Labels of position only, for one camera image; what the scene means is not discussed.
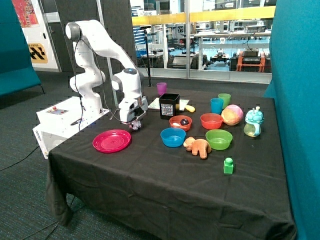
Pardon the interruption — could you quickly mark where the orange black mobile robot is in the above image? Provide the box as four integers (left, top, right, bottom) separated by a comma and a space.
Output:
236, 48, 266, 73

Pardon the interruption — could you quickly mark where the yellow black warning sign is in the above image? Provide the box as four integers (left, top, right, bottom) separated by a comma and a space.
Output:
28, 43, 48, 64

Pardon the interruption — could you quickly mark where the orange bowl with fruit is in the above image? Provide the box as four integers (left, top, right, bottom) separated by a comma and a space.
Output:
169, 115, 193, 132

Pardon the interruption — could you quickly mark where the blue plastic bowl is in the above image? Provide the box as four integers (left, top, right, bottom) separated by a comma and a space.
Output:
160, 127, 186, 148

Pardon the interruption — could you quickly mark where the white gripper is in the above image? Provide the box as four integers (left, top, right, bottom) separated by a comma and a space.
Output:
118, 96, 148, 129

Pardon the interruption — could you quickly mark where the black tablecloth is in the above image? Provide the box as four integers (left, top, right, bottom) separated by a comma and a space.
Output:
45, 94, 297, 240

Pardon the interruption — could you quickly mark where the teal sofa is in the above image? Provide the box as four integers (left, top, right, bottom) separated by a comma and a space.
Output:
0, 0, 42, 96

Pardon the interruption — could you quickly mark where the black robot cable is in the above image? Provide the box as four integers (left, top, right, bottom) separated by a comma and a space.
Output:
73, 37, 126, 133

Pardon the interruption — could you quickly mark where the yellow toy lemon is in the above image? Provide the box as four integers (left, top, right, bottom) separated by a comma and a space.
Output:
185, 105, 196, 113

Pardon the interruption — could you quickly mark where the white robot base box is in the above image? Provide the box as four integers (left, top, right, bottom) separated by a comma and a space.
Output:
33, 96, 109, 159

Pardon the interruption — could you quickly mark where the red wall poster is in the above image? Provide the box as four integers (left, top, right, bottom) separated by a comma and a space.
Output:
12, 0, 40, 28

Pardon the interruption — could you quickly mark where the teal partition panel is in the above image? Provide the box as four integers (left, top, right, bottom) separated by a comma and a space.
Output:
264, 0, 320, 240

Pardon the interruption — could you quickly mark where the purple plastic cup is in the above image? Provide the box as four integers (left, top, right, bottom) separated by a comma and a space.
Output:
156, 82, 167, 96

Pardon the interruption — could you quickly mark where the pink yellow soft ball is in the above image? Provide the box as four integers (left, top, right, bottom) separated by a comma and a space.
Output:
221, 104, 244, 126

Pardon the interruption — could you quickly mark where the blue plastic cup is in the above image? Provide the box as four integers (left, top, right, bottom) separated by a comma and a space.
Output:
210, 97, 224, 115

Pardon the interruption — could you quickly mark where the pink plastic plate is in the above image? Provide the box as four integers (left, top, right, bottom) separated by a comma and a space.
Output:
92, 129, 132, 153

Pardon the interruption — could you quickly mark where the purple toy plum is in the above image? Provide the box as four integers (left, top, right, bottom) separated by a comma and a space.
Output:
180, 118, 190, 126

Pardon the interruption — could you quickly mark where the paper ball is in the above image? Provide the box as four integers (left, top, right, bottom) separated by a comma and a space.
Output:
132, 120, 140, 131

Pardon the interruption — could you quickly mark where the green marbled notebook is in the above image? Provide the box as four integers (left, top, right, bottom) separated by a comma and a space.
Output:
148, 97, 190, 112

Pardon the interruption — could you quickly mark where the black floor stand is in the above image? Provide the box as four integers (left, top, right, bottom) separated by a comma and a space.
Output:
139, 25, 153, 87

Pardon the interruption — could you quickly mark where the blue sippy cup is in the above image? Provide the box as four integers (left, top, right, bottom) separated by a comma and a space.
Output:
243, 106, 264, 138

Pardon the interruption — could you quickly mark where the green plastic bowl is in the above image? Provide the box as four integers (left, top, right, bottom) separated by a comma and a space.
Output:
205, 129, 233, 150

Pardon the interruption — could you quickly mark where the green toy block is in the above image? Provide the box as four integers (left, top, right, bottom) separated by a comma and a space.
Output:
223, 157, 234, 174

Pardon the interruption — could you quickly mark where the black square bin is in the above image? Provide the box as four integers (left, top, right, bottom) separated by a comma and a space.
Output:
159, 93, 180, 120

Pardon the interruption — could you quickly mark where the green plastic cup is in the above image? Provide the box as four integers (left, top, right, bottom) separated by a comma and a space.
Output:
218, 93, 231, 110

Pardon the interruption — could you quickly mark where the brown plush toy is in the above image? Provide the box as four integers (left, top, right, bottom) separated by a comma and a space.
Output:
183, 137, 212, 160

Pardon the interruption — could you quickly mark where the orange empty bowl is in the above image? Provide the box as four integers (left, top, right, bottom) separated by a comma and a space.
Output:
200, 113, 223, 130

